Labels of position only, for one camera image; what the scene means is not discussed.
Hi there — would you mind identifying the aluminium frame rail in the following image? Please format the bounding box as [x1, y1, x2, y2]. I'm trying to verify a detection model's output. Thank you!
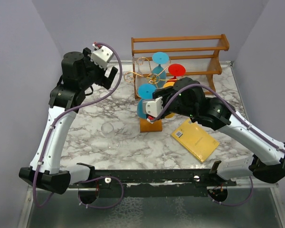
[28, 170, 280, 190]

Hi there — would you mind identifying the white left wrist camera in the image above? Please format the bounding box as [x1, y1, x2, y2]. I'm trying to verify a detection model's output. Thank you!
[90, 42, 114, 70]

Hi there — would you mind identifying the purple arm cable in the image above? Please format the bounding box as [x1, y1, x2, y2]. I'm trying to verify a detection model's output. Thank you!
[33, 42, 124, 210]
[151, 84, 285, 207]

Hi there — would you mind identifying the wooden shelf rack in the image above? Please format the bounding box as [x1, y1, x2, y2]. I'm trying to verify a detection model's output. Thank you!
[131, 34, 229, 90]

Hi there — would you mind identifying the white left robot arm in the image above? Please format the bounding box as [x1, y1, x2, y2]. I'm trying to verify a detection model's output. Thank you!
[19, 45, 119, 194]

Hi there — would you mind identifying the gold wire wine glass rack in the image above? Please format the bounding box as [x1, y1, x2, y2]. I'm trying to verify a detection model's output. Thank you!
[123, 57, 167, 89]

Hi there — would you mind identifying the wooden rack base board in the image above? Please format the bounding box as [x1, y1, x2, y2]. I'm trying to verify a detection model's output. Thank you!
[140, 118, 162, 133]

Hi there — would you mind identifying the yellow book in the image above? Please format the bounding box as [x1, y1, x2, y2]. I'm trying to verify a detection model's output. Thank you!
[171, 118, 219, 163]

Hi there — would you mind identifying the red plastic goblet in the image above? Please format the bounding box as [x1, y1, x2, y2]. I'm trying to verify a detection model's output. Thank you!
[168, 64, 186, 82]

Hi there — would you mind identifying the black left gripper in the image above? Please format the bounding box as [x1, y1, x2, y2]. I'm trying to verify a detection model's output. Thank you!
[79, 48, 117, 90]

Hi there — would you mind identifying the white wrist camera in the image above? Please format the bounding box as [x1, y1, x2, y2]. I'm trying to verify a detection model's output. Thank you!
[143, 97, 163, 123]
[90, 42, 114, 70]

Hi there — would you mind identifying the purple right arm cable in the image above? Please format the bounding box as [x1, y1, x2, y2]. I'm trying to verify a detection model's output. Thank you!
[151, 84, 285, 207]

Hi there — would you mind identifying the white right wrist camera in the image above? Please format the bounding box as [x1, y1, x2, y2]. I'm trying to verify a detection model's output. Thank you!
[143, 97, 163, 123]

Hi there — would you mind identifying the orange plastic goblet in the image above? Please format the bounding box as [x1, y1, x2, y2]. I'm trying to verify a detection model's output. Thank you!
[163, 81, 175, 119]

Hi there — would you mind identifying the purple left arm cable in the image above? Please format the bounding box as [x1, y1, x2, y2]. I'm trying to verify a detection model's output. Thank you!
[33, 42, 124, 210]

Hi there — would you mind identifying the blue plastic goblet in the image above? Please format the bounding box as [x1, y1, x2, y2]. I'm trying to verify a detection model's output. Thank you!
[152, 52, 169, 88]
[137, 84, 156, 119]

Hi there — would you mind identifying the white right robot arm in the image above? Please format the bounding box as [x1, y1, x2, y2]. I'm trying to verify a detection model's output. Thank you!
[143, 77, 285, 186]

